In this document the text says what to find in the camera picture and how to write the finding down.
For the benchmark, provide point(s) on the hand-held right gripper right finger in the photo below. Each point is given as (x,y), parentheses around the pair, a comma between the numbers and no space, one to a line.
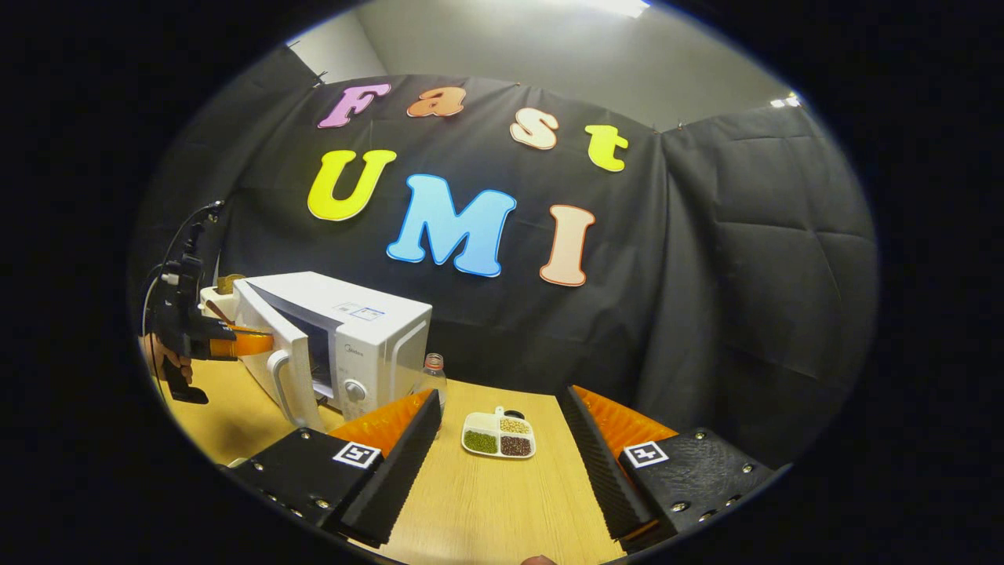
(604,471)

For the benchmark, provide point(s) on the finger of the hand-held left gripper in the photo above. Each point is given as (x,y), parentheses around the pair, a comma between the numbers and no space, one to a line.
(251,343)

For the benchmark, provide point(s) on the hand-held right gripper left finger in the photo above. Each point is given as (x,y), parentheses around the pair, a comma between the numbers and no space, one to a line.
(396,471)

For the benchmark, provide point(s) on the white microwave oven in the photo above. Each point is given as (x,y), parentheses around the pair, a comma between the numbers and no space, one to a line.
(376,345)

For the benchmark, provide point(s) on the white toaster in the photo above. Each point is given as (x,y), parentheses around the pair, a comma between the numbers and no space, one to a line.
(213,302)

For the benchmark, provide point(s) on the brown toast slice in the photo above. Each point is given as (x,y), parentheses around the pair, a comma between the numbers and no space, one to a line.
(230,282)

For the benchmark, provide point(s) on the clear plastic bottle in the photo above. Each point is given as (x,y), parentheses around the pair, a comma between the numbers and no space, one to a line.
(433,380)

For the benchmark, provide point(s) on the white divided bean dish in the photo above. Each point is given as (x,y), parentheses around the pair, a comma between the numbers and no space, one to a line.
(498,439)

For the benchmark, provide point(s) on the small ceiling light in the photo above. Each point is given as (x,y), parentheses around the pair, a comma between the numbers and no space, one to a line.
(784,100)

